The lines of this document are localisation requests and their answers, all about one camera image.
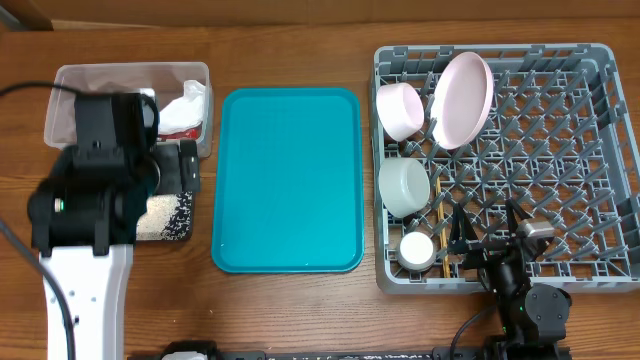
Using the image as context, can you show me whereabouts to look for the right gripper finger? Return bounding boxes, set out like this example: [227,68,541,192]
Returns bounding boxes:
[448,204,478,253]
[505,199,530,237]

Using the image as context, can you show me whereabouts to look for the wooden chopstick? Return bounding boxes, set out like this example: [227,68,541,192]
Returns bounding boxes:
[435,176,451,278]

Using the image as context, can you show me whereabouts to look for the small white cup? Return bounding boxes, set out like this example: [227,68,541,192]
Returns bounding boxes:
[396,232,436,272]

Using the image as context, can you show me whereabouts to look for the grey bowl with rice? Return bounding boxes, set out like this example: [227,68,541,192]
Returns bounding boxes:
[378,158,430,218]

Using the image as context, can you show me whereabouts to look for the large white plate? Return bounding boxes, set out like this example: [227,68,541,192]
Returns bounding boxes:
[430,52,494,150]

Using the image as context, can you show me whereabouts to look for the pink shallow bowl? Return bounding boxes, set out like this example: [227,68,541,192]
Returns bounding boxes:
[376,83,425,141]

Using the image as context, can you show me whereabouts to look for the red snack wrapper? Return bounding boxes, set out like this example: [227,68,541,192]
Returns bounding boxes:
[159,128,201,141]

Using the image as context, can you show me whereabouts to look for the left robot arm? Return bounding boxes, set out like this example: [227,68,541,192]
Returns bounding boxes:
[27,93,200,359]

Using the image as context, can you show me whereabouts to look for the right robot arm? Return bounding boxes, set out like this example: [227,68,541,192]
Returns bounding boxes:
[448,200,572,360]

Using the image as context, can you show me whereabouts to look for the grey dishwasher rack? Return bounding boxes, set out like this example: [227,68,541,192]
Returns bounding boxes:
[370,43,639,294]

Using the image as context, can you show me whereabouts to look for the clear plastic waste bin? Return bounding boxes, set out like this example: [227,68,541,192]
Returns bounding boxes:
[54,62,213,158]

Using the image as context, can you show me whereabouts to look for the teal serving tray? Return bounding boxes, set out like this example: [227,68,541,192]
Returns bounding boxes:
[211,87,365,274]

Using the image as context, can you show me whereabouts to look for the black plastic tray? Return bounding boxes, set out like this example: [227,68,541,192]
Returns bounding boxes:
[134,192,197,244]

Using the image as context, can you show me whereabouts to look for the pile of rice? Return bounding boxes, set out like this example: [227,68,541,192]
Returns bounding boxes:
[135,194,194,242]

